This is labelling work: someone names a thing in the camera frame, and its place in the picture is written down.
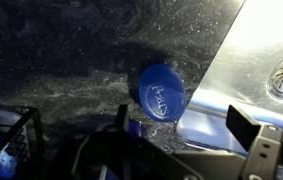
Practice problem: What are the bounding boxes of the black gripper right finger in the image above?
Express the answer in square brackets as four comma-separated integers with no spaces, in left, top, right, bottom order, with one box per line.
[225,104,283,180]

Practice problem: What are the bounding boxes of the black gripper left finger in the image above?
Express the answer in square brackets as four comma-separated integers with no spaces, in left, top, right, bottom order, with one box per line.
[72,103,129,180]

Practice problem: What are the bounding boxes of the blue round lidded container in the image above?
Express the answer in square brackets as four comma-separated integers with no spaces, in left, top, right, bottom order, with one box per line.
[127,63,187,123]

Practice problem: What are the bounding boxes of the stainless steel sink basin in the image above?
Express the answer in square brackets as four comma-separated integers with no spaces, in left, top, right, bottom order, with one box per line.
[175,0,283,158]

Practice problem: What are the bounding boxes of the black wire dish rack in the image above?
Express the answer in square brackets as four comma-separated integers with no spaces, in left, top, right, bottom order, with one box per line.
[0,104,45,180]

